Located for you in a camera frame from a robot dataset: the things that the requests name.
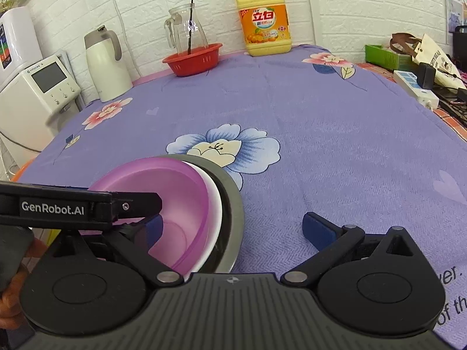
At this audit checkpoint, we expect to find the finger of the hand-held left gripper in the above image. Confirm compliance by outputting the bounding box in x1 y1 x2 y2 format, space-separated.
110 191 163 227

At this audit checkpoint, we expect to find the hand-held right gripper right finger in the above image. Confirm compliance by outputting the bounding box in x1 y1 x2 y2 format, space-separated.
281 211 426 287

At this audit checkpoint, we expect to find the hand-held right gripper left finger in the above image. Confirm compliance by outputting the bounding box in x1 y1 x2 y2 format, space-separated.
46 214 185 287

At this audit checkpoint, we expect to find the purple plastic bowl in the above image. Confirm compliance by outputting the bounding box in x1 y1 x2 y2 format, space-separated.
78 155 214 275

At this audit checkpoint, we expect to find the red and white ceramic bowl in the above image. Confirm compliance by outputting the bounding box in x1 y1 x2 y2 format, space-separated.
182 160 223 282

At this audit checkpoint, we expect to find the stainless steel bowl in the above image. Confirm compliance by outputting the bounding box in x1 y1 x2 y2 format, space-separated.
161 154 245 275

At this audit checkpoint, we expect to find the person's left hand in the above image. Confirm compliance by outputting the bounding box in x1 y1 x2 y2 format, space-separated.
0 239 52 331

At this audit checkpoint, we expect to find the orange plastic stool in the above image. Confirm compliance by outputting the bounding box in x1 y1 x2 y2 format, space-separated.
10 160 38 183

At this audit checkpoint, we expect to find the purple floral tablecloth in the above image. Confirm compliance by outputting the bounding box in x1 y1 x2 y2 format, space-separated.
15 44 467 347

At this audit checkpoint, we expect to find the white water dispenser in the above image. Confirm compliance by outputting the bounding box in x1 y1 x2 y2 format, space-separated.
0 54 82 169

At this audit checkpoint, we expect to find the white thermos jug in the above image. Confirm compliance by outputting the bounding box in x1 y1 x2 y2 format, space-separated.
84 25 134 103

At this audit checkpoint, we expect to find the red plastic basket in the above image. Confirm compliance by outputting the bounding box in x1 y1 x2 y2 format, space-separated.
162 43 223 77

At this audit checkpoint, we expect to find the white water purifier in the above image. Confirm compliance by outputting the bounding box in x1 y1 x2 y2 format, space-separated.
0 6 43 89

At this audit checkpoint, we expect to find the white power strip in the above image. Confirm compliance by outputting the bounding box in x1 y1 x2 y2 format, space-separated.
393 69 442 111

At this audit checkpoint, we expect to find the clear glass pitcher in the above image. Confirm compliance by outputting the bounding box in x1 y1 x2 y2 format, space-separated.
163 3 210 56

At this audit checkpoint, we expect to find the green box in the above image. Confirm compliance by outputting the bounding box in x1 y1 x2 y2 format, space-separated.
365 44 419 72

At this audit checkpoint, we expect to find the black stirring stick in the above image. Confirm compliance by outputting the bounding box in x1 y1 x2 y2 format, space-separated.
187 0 195 55

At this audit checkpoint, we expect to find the black power adapter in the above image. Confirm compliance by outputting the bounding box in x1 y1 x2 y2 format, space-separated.
417 63 437 90

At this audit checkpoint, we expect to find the beige tote bag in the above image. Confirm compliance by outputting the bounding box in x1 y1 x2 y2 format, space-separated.
389 33 467 92

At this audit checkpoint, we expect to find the yellow detergent bottle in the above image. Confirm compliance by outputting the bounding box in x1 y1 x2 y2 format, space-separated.
234 0 293 57

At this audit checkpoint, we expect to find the black box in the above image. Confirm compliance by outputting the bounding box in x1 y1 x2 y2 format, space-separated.
452 25 467 71

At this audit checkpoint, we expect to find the white wall cable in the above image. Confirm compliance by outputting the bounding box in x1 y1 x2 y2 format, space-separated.
301 0 319 45

